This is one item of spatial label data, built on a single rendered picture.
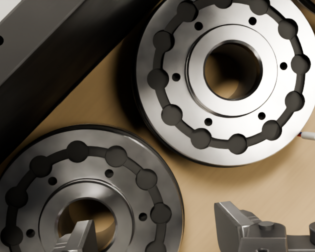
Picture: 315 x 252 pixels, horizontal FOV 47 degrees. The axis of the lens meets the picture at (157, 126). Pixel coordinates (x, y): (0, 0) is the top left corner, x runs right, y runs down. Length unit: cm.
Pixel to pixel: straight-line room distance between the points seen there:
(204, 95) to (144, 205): 7
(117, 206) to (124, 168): 2
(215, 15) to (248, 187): 11
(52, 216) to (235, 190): 11
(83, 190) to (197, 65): 9
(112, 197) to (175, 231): 4
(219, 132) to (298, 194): 8
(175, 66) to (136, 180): 6
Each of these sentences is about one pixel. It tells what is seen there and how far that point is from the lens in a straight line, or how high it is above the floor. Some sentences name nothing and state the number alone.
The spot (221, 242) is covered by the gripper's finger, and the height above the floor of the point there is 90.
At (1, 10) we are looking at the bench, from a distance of 38.
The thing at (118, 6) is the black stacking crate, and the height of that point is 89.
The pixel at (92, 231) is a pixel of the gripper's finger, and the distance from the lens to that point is 16.
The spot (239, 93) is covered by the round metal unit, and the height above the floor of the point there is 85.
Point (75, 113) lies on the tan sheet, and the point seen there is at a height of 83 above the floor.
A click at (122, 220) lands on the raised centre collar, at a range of 19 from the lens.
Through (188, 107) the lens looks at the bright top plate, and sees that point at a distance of 19.
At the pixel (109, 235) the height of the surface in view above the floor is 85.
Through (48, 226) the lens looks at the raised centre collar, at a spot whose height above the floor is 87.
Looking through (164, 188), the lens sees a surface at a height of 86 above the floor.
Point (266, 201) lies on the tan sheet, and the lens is 24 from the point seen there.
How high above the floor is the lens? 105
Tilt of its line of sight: 85 degrees down
